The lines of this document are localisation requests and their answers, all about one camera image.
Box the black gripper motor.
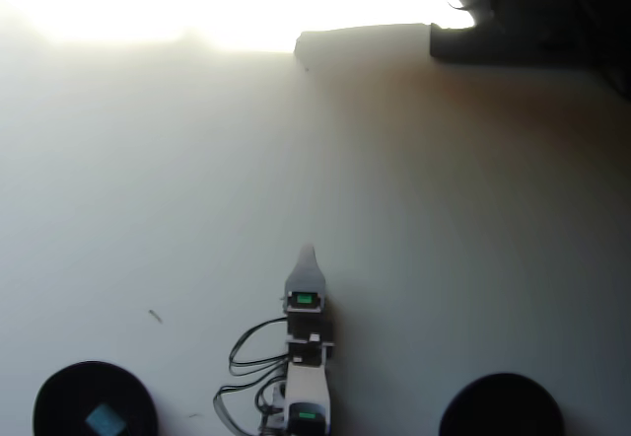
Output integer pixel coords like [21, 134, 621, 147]
[281, 243, 337, 342]

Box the small blue-green cube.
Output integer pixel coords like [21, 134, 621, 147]
[84, 403, 128, 436]

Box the black round bowl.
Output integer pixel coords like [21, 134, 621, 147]
[33, 360, 160, 436]
[438, 372, 565, 436]

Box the grey flat box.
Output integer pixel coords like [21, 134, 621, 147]
[294, 22, 433, 62]

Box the dark block furniture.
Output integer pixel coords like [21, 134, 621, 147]
[429, 0, 631, 97]

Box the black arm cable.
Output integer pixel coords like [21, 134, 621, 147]
[212, 362, 288, 435]
[228, 316, 290, 372]

